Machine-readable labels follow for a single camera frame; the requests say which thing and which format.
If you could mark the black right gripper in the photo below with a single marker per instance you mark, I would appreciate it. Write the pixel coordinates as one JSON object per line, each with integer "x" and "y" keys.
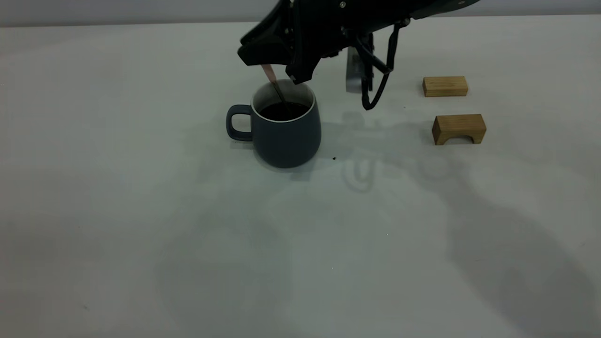
{"x": 338, "y": 21}

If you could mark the dark grey ceramic mug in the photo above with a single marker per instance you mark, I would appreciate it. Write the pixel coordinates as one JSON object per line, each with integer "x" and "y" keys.
{"x": 286, "y": 141}

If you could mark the dark coffee liquid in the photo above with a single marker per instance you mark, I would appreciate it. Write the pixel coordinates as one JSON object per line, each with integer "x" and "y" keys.
{"x": 296, "y": 111}

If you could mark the flat rectangular wooden block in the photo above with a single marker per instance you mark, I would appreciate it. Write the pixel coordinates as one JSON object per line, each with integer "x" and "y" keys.
{"x": 445, "y": 87}

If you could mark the arch-shaped wooden block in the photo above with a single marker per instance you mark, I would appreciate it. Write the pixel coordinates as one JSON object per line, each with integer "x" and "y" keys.
{"x": 458, "y": 124}

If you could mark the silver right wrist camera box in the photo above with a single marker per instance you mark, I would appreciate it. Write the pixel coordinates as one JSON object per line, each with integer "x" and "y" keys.
{"x": 353, "y": 70}

